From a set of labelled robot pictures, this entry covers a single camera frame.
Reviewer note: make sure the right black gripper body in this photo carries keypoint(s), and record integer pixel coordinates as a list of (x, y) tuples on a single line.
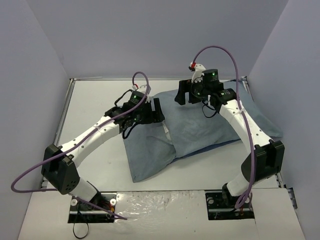
[(189, 92)]

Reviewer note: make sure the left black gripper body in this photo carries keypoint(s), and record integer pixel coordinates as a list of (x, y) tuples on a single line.
[(152, 113)]

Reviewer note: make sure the white pillow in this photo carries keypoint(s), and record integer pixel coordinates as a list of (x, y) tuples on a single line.
[(167, 132)]

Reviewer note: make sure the blue patterned pillowcase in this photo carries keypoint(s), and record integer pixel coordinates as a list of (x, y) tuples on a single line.
[(148, 150)]

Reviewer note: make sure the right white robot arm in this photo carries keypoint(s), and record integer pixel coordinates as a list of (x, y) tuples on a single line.
[(265, 155)]

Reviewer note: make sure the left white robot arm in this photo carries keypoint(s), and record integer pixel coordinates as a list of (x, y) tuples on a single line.
[(61, 162)]

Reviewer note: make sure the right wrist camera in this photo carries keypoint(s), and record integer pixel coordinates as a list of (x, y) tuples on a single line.
[(197, 70)]

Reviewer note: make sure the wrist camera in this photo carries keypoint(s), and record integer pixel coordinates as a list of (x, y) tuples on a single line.
[(144, 89), (197, 70)]

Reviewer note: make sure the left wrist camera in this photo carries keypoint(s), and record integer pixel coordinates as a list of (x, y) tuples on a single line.
[(144, 89)]

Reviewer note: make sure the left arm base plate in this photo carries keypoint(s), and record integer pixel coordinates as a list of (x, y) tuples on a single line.
[(81, 213)]

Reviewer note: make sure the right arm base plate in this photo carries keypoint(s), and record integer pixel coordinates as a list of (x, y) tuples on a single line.
[(217, 210)]

